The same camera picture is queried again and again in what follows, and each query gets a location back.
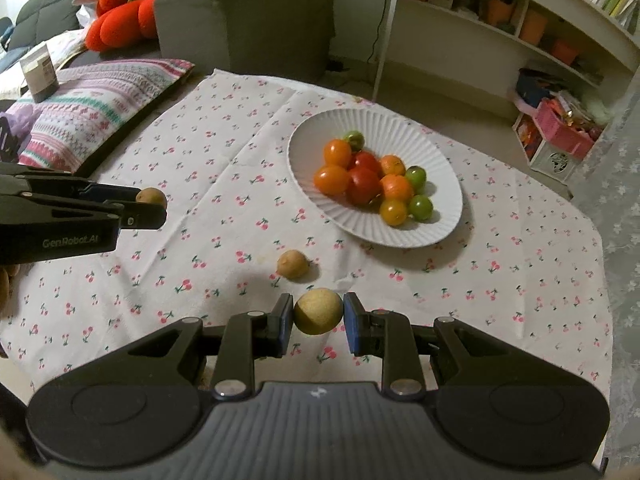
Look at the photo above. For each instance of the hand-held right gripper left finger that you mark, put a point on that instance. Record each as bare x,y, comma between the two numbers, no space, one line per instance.
286,326

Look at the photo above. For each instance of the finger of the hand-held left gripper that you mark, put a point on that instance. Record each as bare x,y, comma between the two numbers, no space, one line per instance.
100,190
145,216

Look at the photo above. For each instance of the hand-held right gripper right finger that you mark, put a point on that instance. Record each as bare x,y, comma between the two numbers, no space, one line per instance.
352,326

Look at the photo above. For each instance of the brown longan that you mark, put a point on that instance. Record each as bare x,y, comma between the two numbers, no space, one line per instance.
292,264
151,196
318,311

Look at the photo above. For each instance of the white ribbed plate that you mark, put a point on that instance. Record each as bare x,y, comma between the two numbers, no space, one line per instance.
345,217

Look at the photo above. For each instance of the cherry print tablecloth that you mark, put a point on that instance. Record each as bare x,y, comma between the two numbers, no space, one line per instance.
200,160

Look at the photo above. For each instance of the striped patterned pillow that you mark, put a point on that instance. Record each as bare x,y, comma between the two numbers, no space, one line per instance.
100,105

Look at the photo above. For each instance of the purple cloth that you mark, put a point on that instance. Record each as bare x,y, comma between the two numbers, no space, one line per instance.
22,120

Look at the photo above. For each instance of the small brown white box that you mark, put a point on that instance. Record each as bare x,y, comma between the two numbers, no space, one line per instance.
40,72

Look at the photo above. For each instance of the red cherry tomato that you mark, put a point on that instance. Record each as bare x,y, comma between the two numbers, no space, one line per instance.
368,161
362,187

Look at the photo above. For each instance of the small orange tangerine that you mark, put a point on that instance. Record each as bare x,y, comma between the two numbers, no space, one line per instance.
393,165
396,188

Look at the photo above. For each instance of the red plush cushion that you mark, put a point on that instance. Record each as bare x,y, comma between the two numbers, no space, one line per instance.
125,15

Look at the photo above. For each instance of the grey sofa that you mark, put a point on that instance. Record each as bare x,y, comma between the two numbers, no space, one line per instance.
240,20

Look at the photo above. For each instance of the white storage cube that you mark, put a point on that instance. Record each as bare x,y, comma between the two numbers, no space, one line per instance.
555,165

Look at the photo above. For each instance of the white lace curtain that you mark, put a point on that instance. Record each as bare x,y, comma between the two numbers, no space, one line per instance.
620,260

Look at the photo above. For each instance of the pink plastic basket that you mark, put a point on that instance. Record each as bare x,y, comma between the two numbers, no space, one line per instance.
565,132

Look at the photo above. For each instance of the dark blue container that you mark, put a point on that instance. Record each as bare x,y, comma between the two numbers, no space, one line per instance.
532,87

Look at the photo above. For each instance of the orange pot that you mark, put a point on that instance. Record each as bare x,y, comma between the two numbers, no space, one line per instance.
500,11
566,51
533,26

